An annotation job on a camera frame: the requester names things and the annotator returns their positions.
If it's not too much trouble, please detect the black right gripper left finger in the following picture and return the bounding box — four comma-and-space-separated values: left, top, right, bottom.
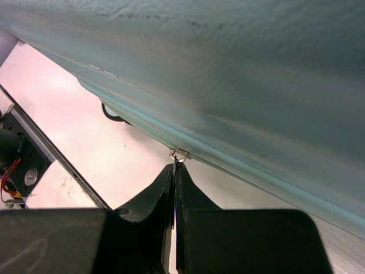
1, 164, 173, 273

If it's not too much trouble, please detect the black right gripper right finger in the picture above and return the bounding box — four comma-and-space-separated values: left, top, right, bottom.
174, 163, 332, 273

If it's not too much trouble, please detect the light blue hard-shell suitcase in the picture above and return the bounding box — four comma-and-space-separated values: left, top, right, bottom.
1, 1, 364, 237

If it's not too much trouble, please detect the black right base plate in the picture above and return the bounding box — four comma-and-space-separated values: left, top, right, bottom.
1, 113, 54, 209

